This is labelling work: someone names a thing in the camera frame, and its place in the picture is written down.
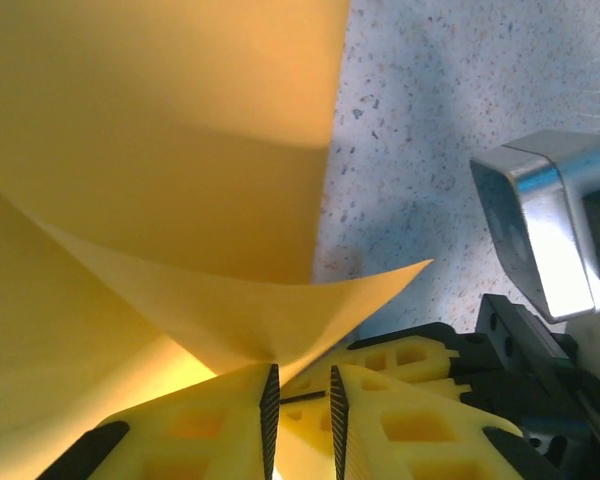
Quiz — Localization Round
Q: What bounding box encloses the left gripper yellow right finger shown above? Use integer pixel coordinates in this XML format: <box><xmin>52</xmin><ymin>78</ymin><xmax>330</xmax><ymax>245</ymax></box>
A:
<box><xmin>328</xmin><ymin>363</ymin><xmax>565</xmax><ymax>480</ymax></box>

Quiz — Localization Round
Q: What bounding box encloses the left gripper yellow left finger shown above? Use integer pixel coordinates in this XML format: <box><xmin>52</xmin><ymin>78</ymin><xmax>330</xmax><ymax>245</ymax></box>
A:
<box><xmin>37</xmin><ymin>362</ymin><xmax>282</xmax><ymax>480</ymax></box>

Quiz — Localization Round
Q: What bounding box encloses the yellow cloth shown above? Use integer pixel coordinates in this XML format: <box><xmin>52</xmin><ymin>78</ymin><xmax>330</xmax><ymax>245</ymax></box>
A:
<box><xmin>0</xmin><ymin>0</ymin><xmax>435</xmax><ymax>480</ymax></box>

